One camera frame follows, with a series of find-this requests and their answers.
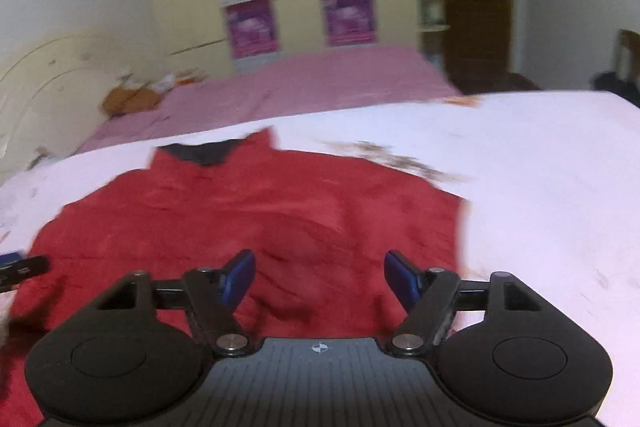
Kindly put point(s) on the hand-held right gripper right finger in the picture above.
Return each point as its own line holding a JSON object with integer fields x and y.
{"x": 400, "y": 279}

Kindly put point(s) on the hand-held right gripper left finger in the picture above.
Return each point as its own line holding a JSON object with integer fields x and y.
{"x": 241, "y": 277}

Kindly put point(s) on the pink bed sheet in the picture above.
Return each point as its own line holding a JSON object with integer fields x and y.
{"x": 320, "y": 82}

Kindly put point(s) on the orange-brown cloth bundle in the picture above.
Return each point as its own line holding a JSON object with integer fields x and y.
{"x": 131, "y": 99}

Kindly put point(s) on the cream bed headboard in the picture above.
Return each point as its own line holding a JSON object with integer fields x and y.
{"x": 45, "y": 82}

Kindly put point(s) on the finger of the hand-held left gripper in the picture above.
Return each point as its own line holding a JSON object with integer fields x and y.
{"x": 30, "y": 268}

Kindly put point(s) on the wooden chair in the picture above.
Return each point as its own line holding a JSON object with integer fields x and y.
{"x": 627, "y": 54}

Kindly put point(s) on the white items beside pillow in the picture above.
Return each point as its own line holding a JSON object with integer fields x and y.
{"x": 172, "y": 81}

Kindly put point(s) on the purple wall poster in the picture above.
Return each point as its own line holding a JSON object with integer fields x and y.
{"x": 251, "y": 28}
{"x": 349, "y": 17}

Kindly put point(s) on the red padded jacket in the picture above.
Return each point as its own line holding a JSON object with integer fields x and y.
{"x": 280, "y": 227}

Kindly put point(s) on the floral pink blanket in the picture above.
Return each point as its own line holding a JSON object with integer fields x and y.
{"x": 540, "y": 187}

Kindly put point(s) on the dark cloth on chair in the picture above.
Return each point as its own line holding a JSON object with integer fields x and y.
{"x": 612, "y": 84}

